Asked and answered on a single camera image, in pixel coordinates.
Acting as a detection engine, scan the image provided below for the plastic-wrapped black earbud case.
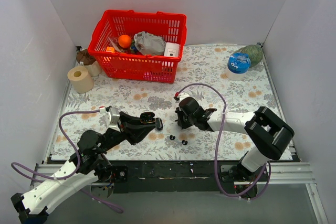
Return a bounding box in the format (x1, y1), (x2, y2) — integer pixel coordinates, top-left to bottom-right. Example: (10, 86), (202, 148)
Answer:
(155, 118), (163, 131)

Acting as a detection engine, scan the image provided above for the beige paper roll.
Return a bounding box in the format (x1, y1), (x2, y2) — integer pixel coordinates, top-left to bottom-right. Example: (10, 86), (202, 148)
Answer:
(67, 66), (94, 93)

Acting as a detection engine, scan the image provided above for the floral patterned table mat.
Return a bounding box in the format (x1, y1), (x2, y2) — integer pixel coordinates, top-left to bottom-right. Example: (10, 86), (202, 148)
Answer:
(50, 45), (279, 161)

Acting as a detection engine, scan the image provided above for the orange fruit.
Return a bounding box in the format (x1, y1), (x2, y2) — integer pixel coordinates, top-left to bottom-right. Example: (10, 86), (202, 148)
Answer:
(118, 34), (132, 48)

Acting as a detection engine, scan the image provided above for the clear snack packet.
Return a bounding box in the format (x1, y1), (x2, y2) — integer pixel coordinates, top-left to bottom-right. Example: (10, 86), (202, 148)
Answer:
(107, 37), (130, 54)

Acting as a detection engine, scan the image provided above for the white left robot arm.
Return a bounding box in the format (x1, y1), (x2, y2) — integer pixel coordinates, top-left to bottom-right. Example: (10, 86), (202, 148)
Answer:
(11, 106), (163, 223)

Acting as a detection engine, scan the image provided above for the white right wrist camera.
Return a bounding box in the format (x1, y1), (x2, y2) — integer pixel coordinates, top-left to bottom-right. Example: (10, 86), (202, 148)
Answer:
(174, 92), (189, 101)

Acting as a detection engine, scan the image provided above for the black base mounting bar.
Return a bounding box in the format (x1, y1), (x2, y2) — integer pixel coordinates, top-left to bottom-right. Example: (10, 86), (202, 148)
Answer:
(86, 159), (263, 200)

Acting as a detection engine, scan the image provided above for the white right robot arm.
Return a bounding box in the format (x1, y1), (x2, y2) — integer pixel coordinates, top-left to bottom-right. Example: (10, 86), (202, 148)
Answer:
(174, 93), (295, 181)

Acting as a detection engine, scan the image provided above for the crumpled grey plastic bag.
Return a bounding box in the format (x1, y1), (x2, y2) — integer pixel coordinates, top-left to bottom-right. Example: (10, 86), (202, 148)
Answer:
(133, 31), (166, 56)

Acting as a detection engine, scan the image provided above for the glossy black earbud charging case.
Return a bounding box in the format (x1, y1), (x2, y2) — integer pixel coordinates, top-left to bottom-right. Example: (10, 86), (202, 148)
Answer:
(140, 112), (156, 124)

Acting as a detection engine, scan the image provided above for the green avocado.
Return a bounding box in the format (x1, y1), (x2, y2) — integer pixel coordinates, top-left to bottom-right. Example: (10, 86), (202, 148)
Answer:
(236, 45), (263, 67)

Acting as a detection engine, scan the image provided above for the white small box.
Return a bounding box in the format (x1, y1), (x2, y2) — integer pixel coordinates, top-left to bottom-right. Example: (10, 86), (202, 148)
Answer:
(163, 42), (180, 58)

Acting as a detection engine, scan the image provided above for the blue-lidded white container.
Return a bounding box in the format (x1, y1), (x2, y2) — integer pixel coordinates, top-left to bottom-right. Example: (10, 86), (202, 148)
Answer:
(225, 52), (251, 81)

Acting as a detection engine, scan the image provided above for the red plastic shopping basket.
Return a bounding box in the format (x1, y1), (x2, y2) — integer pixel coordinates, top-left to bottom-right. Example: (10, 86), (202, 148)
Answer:
(88, 9), (187, 83)

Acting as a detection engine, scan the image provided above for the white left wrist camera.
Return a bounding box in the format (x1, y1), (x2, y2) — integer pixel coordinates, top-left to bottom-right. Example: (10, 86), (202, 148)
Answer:
(99, 106), (120, 132)

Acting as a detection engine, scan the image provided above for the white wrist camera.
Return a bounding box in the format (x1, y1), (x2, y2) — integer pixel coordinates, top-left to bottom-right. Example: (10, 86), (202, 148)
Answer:
(174, 92), (189, 101)
(99, 106), (120, 132)

